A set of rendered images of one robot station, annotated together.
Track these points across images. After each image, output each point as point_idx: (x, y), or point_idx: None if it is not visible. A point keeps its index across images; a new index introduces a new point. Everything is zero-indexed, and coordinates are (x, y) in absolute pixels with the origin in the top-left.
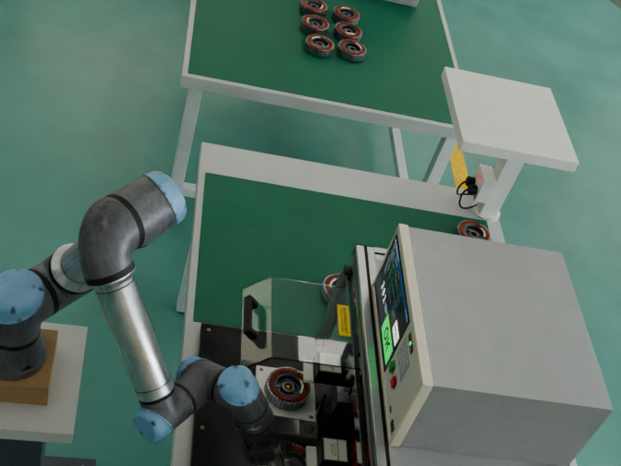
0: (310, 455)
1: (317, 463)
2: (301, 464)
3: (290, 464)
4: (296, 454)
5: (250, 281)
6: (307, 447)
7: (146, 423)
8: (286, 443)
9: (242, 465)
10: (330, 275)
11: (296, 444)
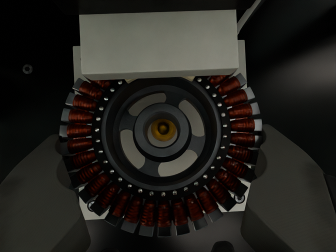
0: (145, 47)
1: (207, 3)
2: (138, 92)
3: (146, 133)
4: (109, 117)
5: None
6: (91, 70)
7: None
8: (67, 161)
9: (134, 241)
10: None
11: (63, 120)
